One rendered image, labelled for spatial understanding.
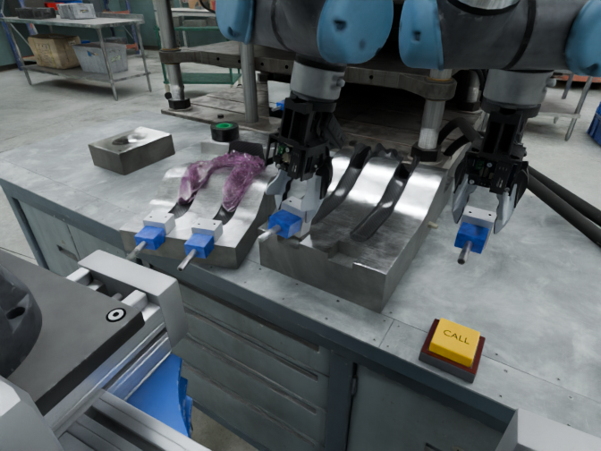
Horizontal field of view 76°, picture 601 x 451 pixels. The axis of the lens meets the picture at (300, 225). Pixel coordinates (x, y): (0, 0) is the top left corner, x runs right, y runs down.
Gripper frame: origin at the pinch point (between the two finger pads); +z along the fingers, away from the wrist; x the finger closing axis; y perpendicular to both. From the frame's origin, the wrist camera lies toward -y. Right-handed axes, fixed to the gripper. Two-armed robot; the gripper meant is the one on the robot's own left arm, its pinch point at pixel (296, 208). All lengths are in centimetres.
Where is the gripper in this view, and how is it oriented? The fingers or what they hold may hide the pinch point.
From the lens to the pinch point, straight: 68.7
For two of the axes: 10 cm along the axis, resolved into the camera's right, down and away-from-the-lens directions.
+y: -5.1, 3.4, -7.9
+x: 8.4, 4.0, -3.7
